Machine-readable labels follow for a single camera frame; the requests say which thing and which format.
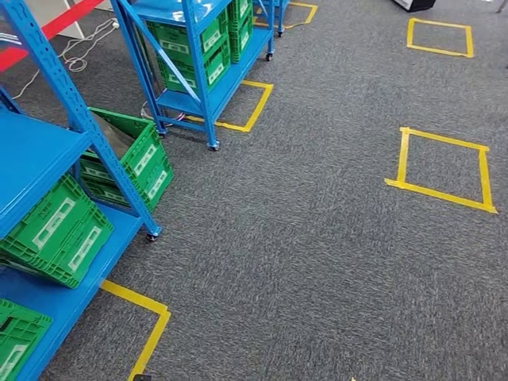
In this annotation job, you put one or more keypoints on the blue metal shelf rack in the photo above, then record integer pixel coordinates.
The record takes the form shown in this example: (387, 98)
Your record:
(32, 152)
(230, 79)
(281, 16)

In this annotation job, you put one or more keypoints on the yellow floor tape marking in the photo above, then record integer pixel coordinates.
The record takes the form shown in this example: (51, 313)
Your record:
(258, 108)

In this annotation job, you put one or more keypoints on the black equipment base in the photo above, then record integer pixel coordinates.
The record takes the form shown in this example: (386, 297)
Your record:
(414, 4)

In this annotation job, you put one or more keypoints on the red barrier belt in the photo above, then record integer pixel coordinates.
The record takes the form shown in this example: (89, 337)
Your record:
(60, 21)

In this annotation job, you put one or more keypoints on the white table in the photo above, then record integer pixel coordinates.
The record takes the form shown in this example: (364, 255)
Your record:
(51, 10)

